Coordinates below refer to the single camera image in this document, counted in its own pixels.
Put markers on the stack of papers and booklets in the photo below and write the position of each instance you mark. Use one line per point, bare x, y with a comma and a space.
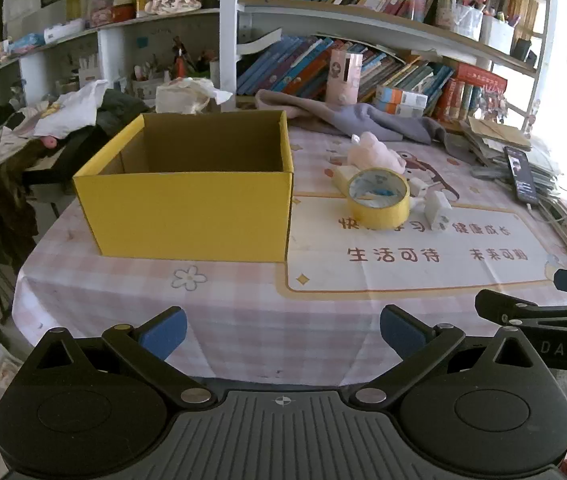
493, 132

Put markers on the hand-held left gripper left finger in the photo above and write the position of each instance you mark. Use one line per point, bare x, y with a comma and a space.
163, 337

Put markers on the long white box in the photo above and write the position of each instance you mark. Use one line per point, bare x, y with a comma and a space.
63, 31

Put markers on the yellow tape roll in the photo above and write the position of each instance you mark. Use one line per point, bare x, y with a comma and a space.
378, 218

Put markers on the small white charger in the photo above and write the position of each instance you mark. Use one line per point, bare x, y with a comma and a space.
417, 187

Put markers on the dark jacket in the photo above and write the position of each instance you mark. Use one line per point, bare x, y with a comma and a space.
121, 110

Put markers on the white brush holder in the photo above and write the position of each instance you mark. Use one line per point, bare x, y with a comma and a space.
147, 82

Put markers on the yellow cardboard box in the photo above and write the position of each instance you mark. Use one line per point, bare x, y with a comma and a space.
188, 215

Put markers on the thick white-paged book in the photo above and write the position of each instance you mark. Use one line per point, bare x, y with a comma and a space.
258, 42

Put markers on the blue pack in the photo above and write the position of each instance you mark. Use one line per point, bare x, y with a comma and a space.
26, 43

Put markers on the white t-shirt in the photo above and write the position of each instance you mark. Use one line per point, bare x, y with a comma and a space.
76, 107

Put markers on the pink and grey cloth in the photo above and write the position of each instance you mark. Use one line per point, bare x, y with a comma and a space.
363, 120

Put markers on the white bookshelf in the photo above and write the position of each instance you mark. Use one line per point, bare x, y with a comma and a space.
227, 35

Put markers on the black smartphone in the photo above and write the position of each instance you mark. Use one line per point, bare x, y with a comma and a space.
521, 172

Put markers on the orange and white small carton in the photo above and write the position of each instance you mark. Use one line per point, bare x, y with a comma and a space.
396, 109
401, 96

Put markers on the white charger adapter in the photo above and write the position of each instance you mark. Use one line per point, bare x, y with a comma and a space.
436, 210

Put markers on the pink plush toy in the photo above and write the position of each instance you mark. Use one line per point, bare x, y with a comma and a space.
371, 152

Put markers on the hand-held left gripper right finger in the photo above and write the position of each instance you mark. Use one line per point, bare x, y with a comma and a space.
403, 337

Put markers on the white pen cup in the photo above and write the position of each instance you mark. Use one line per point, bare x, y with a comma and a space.
466, 24
498, 36

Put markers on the row of colourful books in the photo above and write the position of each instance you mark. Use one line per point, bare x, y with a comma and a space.
288, 65

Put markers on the small black box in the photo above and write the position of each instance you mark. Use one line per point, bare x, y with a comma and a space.
522, 50

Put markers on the cream rectangular block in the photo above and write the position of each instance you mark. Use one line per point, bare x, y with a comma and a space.
342, 178

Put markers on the red boxed book set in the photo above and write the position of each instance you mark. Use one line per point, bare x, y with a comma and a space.
478, 92

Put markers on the white cubby shelf unit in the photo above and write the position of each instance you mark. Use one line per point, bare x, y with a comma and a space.
108, 45

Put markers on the white box with red label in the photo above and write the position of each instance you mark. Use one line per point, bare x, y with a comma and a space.
87, 70

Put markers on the red and white jar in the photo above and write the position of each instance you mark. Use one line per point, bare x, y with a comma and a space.
122, 9

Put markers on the brown fuzzy garment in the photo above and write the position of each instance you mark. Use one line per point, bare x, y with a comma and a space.
8, 195

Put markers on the white tissue pack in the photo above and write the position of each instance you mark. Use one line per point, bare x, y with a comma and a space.
183, 95

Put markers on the small pink box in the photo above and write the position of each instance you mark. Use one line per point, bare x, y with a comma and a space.
101, 15

